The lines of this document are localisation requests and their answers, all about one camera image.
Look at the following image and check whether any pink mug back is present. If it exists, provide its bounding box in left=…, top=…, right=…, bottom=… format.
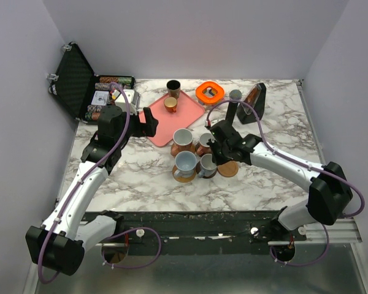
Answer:
left=196, top=133, right=215, bottom=157

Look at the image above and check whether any pink mug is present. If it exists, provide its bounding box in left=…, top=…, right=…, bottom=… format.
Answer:
left=196, top=133, right=215, bottom=157
left=173, top=128, right=193, bottom=147

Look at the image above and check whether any light wood coaster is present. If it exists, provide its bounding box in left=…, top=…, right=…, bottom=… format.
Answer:
left=217, top=161, right=239, bottom=178

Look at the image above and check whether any grey mug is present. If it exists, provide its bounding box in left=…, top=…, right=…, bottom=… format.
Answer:
left=197, top=154, right=217, bottom=178

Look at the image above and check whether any large woven rattan coaster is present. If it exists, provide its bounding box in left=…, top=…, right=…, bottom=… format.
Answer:
left=171, top=144, right=196, bottom=157

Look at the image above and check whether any pink mug front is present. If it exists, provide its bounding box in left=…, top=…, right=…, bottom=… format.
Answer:
left=173, top=128, right=193, bottom=147

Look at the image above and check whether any dark wood coaster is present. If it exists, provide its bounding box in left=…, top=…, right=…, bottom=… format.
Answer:
left=196, top=165, right=218, bottom=179

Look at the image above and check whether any light blue mug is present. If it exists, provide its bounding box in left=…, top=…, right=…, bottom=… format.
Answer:
left=173, top=151, right=197, bottom=178

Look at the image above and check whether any small woven rattan coaster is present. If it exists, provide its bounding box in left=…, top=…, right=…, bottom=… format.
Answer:
left=172, top=165, right=196, bottom=183

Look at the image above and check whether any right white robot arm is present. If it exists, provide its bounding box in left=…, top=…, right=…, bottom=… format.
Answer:
left=207, top=120, right=353, bottom=240

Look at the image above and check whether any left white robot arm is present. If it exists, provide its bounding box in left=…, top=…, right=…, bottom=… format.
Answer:
left=25, top=105, right=158, bottom=283

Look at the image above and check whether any small tan cup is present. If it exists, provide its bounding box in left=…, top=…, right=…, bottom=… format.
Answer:
left=164, top=97, right=177, bottom=113

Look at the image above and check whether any pink serving tray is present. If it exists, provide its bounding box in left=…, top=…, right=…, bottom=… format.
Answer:
left=148, top=91, right=205, bottom=147

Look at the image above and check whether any black gold mug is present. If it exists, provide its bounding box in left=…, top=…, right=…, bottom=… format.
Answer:
left=166, top=80, right=181, bottom=99

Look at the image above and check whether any orange lid container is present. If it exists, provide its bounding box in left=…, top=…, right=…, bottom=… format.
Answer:
left=196, top=81, right=225, bottom=106

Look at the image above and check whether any black poker chip case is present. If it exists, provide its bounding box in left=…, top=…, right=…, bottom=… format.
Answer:
left=48, top=42, right=136, bottom=124

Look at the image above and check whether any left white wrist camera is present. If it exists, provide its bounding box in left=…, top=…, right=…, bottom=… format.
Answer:
left=113, top=89, right=141, bottom=115

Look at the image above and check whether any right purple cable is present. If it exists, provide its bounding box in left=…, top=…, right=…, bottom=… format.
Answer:
left=204, top=100, right=366, bottom=266

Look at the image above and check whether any purple cable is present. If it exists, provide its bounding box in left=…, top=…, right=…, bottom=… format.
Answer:
left=204, top=100, right=366, bottom=266
left=37, top=81, right=163, bottom=284

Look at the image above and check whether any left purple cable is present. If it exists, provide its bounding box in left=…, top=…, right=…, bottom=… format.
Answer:
left=37, top=81, right=163, bottom=284

